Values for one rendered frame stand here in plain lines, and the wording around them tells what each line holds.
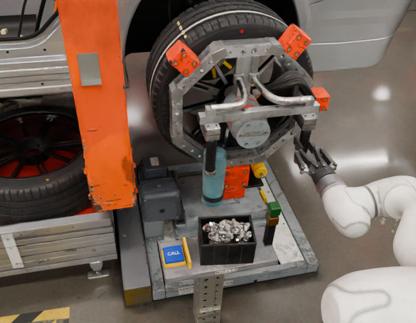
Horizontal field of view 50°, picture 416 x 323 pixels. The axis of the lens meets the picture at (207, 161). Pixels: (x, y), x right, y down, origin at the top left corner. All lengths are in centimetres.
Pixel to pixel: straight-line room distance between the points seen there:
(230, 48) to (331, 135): 173
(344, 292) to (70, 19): 99
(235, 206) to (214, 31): 93
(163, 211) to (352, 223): 97
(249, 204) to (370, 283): 145
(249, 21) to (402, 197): 78
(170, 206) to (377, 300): 135
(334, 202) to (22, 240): 127
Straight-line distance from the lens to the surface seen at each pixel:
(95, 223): 195
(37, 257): 210
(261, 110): 150
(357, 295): 82
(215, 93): 176
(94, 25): 136
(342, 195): 139
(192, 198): 223
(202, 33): 162
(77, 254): 209
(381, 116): 351
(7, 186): 201
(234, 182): 193
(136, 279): 205
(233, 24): 163
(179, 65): 155
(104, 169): 164
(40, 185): 198
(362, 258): 244
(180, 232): 218
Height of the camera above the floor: 180
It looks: 40 degrees down
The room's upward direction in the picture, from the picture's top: 3 degrees clockwise
